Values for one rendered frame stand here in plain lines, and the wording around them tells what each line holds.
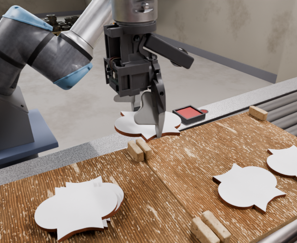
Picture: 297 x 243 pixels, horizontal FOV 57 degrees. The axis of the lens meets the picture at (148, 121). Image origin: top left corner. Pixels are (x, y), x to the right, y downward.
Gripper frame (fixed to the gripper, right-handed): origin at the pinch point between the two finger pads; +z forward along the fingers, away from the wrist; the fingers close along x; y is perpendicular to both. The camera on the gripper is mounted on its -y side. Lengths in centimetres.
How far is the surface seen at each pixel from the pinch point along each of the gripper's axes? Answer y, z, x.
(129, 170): 4.4, 12.2, -1.0
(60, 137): -2, 106, -175
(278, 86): -71, 16, -23
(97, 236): 16.5, 11.9, 12.2
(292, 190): -22.8, 12.7, 20.2
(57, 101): -15, 106, -250
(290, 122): -50, 16, -1
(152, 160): -1.8, 12.3, -2.1
